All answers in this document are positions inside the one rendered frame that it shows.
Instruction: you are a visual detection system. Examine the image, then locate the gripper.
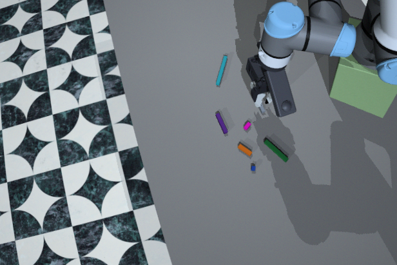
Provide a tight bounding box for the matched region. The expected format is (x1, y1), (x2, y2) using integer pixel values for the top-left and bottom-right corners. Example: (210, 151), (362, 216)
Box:
(246, 54), (287, 107)

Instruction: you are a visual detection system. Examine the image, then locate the short magenta rod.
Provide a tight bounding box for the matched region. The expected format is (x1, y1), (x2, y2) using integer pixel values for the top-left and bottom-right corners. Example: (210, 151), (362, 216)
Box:
(244, 122), (251, 130)

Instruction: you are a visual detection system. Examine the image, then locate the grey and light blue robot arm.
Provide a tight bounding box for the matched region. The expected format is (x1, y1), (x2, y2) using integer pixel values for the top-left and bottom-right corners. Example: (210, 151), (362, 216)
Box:
(258, 0), (397, 117)

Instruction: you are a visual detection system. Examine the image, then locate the orange rod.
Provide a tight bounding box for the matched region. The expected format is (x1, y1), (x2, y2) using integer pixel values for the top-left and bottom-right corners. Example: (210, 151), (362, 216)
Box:
(238, 144), (252, 156)

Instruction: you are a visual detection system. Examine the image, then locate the purple rod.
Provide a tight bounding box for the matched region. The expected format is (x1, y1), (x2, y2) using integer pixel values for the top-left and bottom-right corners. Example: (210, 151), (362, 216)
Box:
(216, 113), (228, 134)

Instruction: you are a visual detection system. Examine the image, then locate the green rod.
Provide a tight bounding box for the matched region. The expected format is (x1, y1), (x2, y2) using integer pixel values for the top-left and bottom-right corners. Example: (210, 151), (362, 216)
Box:
(264, 140), (288, 162)

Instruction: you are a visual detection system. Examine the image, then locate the grey rod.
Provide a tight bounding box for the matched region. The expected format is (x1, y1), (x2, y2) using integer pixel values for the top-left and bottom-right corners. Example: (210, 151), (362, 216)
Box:
(259, 103), (265, 113)

